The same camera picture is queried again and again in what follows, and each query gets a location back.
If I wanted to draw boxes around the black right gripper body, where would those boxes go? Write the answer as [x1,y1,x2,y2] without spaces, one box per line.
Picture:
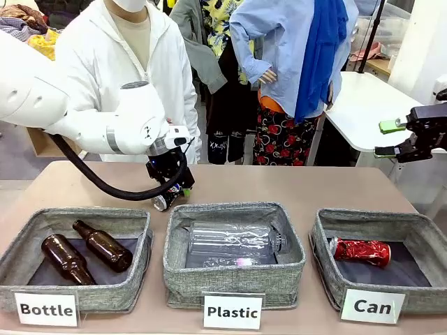
[397,103,447,164]

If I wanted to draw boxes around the grey fabric basket labelled Plastic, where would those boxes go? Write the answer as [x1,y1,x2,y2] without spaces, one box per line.
[163,202,307,310]

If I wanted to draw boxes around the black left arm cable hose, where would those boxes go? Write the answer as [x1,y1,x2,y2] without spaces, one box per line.
[48,134,189,202]

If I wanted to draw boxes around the grey hanging jacket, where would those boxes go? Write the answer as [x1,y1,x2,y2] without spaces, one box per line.
[169,0,228,95]

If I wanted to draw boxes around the black trousers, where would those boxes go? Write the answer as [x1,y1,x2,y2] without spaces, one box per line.
[205,43,260,165]

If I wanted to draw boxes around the grey fabric basket labelled Can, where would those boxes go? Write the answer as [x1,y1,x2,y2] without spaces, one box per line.
[309,208,447,315]

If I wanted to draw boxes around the yellow floral shirt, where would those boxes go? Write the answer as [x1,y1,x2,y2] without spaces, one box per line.
[202,0,256,84]

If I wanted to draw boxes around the crushed red can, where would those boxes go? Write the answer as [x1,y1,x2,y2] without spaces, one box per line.
[328,237,392,269]

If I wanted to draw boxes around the brown glass bottle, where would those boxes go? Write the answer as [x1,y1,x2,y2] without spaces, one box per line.
[72,219,134,274]
[41,234,97,286]

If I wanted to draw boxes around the white Plastic label sign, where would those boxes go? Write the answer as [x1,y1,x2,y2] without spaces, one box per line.
[201,292,265,331]

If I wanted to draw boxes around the small plastic bottle pink label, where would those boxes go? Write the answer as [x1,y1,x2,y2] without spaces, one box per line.
[202,256,258,269]

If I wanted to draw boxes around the royal blue cloth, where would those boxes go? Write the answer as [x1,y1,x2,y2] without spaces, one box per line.
[294,0,349,124]

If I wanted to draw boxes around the crushed dark blue can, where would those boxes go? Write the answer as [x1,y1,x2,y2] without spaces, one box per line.
[152,185,186,212]

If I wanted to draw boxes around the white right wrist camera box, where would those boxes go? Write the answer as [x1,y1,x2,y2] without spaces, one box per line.
[432,78,447,104]

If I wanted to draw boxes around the purple plaid cloth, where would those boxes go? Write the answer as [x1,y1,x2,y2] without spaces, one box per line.
[0,17,41,43]

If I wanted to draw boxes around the yellow cloth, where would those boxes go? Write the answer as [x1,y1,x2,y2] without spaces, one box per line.
[27,29,62,61]

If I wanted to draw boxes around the person in white jacket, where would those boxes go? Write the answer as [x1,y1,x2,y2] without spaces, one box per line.
[54,0,203,165]

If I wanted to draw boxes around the brown patterned cloth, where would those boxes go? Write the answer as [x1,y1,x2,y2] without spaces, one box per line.
[0,4,48,33]

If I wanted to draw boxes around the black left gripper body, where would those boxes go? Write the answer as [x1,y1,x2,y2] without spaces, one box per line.
[145,149,196,191]

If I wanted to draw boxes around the clear plastic storage box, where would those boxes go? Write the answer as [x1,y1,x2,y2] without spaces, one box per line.
[356,3,412,45]

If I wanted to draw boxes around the white Can label sign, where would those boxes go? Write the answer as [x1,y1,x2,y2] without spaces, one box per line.
[340,288,406,325]

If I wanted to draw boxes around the black stand pole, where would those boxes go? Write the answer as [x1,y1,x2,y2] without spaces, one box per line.
[358,0,387,74]

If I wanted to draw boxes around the brown cardboard box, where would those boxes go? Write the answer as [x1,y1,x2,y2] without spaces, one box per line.
[26,126,87,158]

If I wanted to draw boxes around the grey fabric basket labelled Bottle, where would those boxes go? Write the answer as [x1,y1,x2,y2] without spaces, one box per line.
[0,206,154,313]

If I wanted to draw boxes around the white background table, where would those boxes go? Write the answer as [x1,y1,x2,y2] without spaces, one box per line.
[323,71,447,153]

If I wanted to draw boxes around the white Bottle label sign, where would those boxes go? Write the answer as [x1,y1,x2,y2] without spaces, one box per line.
[13,290,80,328]

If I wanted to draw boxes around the black skirt with red flowers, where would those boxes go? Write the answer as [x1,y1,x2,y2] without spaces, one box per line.
[253,104,321,167]

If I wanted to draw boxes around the large clear plastic bottle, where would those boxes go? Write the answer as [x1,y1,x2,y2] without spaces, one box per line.
[186,221,290,268]

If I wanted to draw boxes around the white face mask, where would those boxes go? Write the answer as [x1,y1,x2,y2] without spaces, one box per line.
[111,0,148,11]

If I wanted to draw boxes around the mannequin in light blue shirt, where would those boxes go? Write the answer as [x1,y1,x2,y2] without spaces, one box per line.
[229,0,360,123]

